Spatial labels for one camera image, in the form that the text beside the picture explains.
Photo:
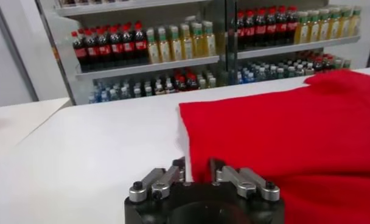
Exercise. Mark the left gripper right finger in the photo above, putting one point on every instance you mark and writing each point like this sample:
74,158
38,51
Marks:
242,181

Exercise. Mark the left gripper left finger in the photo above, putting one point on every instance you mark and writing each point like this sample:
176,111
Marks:
160,182

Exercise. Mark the red shirt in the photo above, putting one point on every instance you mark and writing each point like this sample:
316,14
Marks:
279,137

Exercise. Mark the white cap dark drink bottle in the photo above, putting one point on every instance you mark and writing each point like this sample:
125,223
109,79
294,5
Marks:
169,87
159,89

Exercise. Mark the green tinted water bottle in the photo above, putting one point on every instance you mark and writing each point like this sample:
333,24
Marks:
270,73
113,94
124,92
261,74

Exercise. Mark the red cap cola bottle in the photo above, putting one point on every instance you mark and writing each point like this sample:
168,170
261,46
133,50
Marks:
192,82
105,50
181,83
129,47
327,63
281,27
260,29
318,64
141,45
240,30
271,28
250,30
80,53
291,25
117,48
93,51

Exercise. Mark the blue label water bottle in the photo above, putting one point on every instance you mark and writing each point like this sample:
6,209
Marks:
250,76
104,95

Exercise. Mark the green cap yellow tea bottle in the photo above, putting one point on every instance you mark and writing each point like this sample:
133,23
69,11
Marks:
344,22
334,24
324,25
164,48
198,44
202,83
313,27
186,45
337,64
209,42
175,47
153,50
211,81
355,21
302,29
346,64

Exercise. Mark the grey metal drinks shelf unit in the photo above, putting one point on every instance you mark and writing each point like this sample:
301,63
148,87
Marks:
294,47
142,68

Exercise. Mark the beige label dark drink bottle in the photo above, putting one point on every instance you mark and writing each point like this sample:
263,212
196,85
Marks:
299,70
309,69

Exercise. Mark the white side table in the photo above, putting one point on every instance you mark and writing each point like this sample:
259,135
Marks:
17,121

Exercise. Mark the grey wall partition strip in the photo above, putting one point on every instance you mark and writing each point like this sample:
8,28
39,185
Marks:
19,51

